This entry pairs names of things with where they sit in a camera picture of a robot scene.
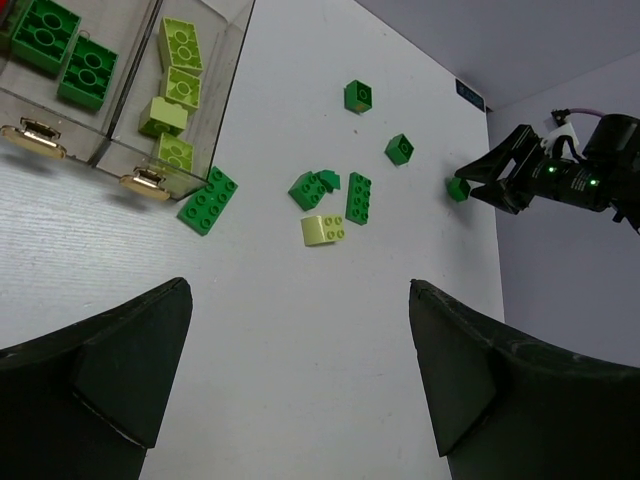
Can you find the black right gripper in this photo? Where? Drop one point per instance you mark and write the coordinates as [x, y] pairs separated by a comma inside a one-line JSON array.
[[582, 184]]

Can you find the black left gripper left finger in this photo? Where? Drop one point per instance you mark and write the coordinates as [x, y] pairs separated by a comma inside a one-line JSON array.
[[87, 401]]

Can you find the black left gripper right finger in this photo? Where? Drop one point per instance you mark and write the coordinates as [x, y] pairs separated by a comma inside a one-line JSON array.
[[506, 405]]

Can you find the lime 2x2 lego brick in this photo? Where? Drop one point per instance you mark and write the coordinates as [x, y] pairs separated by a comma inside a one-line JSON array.
[[174, 151], [181, 88]]

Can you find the lime small lego brick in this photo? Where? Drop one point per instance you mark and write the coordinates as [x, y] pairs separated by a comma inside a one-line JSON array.
[[160, 116]]

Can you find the green rounded lego brick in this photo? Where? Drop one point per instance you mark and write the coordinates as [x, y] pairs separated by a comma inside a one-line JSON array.
[[87, 77]]

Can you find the lime 2x3 lego brick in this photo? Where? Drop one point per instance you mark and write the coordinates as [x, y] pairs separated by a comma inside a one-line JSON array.
[[179, 46]]

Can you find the green 2x3 lego brick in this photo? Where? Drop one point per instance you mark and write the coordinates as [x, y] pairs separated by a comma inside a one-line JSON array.
[[358, 199], [43, 35]]

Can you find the green curved lego brick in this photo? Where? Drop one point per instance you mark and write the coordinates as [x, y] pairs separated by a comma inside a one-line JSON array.
[[329, 179]]

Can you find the green square lego brick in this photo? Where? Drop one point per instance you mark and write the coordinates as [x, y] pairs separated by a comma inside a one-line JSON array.
[[358, 97], [458, 189], [399, 150]]

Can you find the blue table label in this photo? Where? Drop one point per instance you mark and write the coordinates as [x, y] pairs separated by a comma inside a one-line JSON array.
[[470, 95]]

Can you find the lime rounded lego brick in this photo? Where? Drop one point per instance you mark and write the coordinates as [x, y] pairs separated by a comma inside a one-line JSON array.
[[322, 229]]

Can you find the green 2x2 lego brick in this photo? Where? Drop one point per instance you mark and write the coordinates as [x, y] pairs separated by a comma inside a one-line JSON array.
[[307, 191]]

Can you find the green 2x4 lego brick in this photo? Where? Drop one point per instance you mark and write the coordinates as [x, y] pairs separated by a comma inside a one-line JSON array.
[[205, 206]]

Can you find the smoky clear middle container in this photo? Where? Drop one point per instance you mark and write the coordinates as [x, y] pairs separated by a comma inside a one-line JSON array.
[[33, 117]]

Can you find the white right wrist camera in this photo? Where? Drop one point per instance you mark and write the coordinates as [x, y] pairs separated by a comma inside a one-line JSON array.
[[561, 140]]

